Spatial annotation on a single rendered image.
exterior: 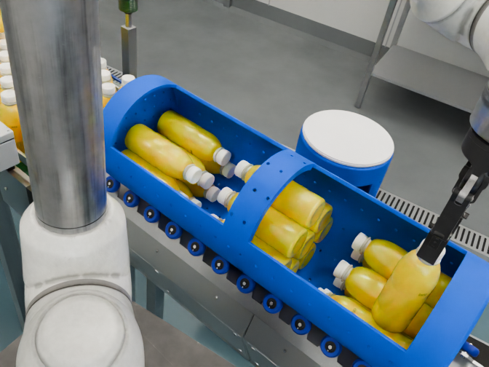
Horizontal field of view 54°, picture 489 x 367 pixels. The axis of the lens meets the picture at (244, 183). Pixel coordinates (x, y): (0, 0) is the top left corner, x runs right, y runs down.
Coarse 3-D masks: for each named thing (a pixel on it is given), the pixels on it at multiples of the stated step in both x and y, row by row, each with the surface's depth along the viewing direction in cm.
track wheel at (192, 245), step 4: (192, 240) 114; (196, 240) 113; (188, 244) 114; (192, 244) 113; (196, 244) 113; (200, 244) 113; (188, 248) 114; (192, 248) 113; (196, 248) 113; (200, 248) 112; (204, 248) 113; (192, 252) 113; (196, 252) 113; (200, 252) 112
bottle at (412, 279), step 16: (416, 256) 79; (400, 272) 81; (416, 272) 79; (432, 272) 78; (384, 288) 86; (400, 288) 82; (416, 288) 80; (432, 288) 80; (384, 304) 86; (400, 304) 83; (416, 304) 82; (384, 320) 87; (400, 320) 86
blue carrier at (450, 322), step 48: (144, 96) 111; (192, 96) 116; (240, 144) 123; (144, 192) 110; (240, 192) 95; (336, 192) 110; (240, 240) 95; (336, 240) 114; (288, 288) 92; (336, 288) 110; (480, 288) 80; (336, 336) 91; (384, 336) 83; (432, 336) 79
